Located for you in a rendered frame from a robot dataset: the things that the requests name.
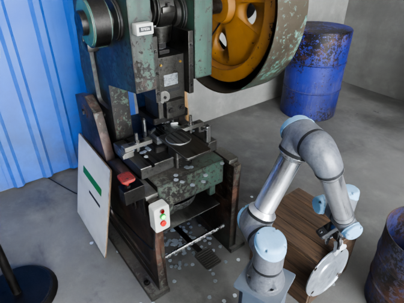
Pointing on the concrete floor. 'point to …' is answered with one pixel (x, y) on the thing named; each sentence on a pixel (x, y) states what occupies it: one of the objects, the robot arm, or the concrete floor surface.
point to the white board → (94, 193)
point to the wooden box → (303, 240)
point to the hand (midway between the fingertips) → (329, 248)
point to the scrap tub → (388, 263)
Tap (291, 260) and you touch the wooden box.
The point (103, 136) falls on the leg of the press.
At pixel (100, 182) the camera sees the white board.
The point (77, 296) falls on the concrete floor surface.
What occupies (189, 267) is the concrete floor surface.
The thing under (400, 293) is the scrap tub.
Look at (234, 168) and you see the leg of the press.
